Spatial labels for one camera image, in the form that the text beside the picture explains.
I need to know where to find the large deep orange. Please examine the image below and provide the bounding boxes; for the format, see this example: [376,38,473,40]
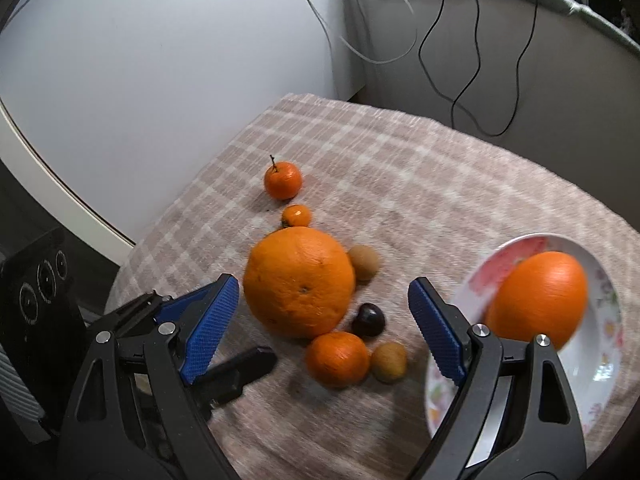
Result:
[484,251,589,351]

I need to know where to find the small kumquat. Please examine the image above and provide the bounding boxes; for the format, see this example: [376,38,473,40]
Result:
[281,204,312,229]

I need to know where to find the white flat cable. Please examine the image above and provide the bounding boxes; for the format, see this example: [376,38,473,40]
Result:
[339,0,419,66]

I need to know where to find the tangerine with stem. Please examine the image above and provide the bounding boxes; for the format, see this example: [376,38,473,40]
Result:
[264,155,303,200]

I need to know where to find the thin grey cable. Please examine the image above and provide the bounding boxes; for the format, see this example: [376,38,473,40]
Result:
[279,0,335,88]

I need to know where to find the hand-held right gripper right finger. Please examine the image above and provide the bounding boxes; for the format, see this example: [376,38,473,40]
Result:
[407,276,588,480]

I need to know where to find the large pale orange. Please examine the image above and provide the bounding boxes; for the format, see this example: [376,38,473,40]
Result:
[243,226,357,339]

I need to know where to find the brown kiwi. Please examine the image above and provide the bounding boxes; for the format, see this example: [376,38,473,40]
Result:
[348,245,381,282]
[370,341,408,383]

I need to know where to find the white floral plate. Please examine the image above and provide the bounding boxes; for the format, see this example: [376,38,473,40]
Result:
[425,232,625,466]

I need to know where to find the dark purple plum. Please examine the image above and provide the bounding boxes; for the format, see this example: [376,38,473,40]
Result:
[350,303,387,338]

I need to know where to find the white refrigerator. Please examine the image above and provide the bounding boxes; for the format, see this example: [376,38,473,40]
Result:
[0,0,368,267]

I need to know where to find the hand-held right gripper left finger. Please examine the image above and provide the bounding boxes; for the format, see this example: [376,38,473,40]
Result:
[56,273,241,480]

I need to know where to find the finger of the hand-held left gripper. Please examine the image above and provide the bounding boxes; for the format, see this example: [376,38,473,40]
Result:
[192,346,279,409]
[102,281,221,335]

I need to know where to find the beige checked tablecloth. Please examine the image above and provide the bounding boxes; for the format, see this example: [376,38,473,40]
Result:
[105,92,640,480]

